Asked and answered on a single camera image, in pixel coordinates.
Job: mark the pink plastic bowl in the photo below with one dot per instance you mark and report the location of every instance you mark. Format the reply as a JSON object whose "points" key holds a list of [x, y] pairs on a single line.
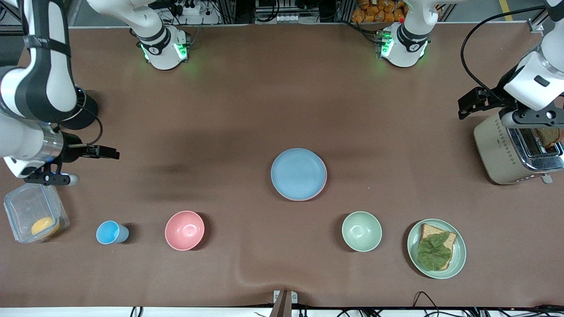
{"points": [[184, 230]]}

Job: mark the green plastic plate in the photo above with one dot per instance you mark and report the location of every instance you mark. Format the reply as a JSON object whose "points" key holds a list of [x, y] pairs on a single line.
{"points": [[459, 257]]}

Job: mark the clear plastic food container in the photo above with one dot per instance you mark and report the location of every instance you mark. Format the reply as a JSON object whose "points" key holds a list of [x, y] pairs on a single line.
{"points": [[26, 211]]}

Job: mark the glass lid with blue knob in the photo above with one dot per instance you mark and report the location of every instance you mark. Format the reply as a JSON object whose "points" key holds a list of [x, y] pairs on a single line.
{"points": [[81, 99]]}

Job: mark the brown bread slice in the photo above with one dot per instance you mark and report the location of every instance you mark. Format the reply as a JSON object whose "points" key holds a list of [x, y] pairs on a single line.
{"points": [[449, 241]]}

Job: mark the small white power strip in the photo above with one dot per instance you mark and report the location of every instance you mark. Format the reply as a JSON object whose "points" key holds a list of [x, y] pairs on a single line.
{"points": [[287, 18]]}

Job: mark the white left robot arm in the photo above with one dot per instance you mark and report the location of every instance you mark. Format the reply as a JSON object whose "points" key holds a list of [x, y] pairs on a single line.
{"points": [[535, 83]]}

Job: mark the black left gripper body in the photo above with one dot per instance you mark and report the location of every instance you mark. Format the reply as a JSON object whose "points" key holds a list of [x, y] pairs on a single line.
{"points": [[494, 99]]}

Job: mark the dark toast slice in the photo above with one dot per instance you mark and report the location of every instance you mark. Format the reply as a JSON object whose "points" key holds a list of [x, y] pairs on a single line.
{"points": [[548, 137]]}

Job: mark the beige and chrome toaster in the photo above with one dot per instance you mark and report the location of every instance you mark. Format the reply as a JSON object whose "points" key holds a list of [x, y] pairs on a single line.
{"points": [[493, 149]]}

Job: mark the brown table mat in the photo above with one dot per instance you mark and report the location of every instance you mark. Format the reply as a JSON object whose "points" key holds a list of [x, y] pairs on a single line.
{"points": [[246, 97]]}

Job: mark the metal bracket at table edge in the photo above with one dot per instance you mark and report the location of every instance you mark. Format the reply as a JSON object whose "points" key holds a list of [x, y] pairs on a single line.
{"points": [[284, 304]]}

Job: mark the blue plastic plate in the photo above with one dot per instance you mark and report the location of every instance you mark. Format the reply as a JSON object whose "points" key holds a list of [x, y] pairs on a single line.
{"points": [[298, 174]]}

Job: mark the bag of orange snacks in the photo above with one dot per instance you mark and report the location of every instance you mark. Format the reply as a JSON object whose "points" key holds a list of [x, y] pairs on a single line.
{"points": [[379, 11]]}

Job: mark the pink plastic plate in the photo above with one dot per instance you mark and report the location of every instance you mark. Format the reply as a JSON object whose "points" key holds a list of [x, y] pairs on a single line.
{"points": [[325, 183]]}

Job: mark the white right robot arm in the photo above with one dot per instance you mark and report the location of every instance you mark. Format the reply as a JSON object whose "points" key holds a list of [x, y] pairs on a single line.
{"points": [[48, 88]]}

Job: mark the green lettuce leaf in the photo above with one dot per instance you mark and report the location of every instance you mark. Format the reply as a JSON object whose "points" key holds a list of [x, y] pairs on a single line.
{"points": [[434, 253]]}

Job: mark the blue plastic cup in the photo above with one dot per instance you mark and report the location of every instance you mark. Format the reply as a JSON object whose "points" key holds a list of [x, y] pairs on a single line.
{"points": [[109, 232]]}

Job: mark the white power strip with plugs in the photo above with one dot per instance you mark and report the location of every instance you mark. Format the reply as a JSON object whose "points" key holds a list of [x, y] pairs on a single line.
{"points": [[190, 9]]}

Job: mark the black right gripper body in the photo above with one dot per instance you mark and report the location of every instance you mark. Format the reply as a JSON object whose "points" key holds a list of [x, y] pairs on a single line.
{"points": [[73, 151]]}

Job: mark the green plastic bowl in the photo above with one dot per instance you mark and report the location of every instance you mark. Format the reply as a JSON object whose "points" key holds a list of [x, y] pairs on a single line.
{"points": [[361, 231]]}

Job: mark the orange round food piece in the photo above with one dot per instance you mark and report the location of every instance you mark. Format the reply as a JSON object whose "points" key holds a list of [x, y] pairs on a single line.
{"points": [[45, 226]]}

